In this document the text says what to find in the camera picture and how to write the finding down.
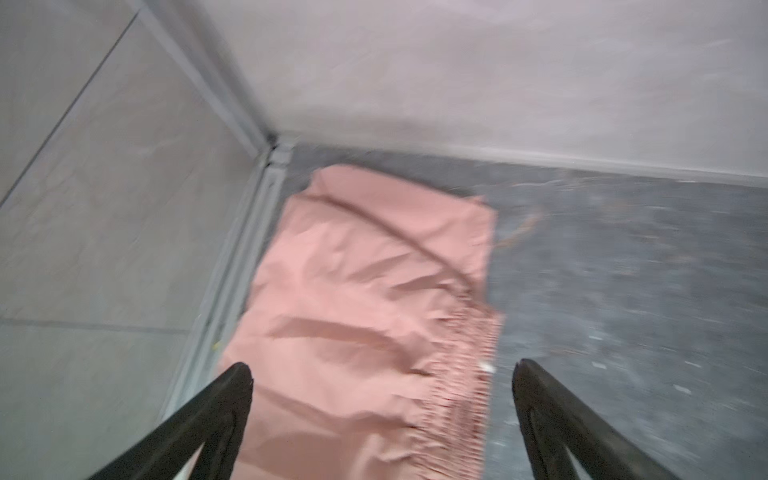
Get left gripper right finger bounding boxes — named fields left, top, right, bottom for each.
left=511, top=359, right=676, bottom=479

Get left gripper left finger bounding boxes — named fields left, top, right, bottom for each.
left=91, top=362, right=253, bottom=479

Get pink shorts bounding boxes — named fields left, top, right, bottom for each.
left=219, top=164, right=503, bottom=479

